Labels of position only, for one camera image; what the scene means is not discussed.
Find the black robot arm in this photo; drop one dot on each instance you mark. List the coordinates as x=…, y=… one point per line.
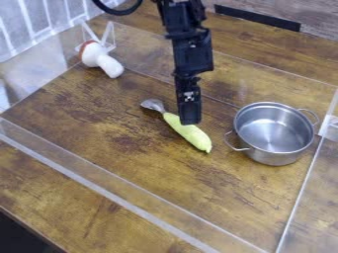
x=182, y=16

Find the stainless steel pot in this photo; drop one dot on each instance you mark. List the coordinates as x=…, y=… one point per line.
x=273, y=132

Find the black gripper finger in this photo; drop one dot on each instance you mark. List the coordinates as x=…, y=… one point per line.
x=190, y=102
x=177, y=83

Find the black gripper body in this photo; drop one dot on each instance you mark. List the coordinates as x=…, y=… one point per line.
x=192, y=52

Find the black strip on table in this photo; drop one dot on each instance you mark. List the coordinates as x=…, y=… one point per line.
x=258, y=18

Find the white toy mushroom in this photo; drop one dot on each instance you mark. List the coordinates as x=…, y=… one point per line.
x=94, y=56

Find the clear acrylic stand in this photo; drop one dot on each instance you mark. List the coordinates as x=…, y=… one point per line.
x=105, y=38

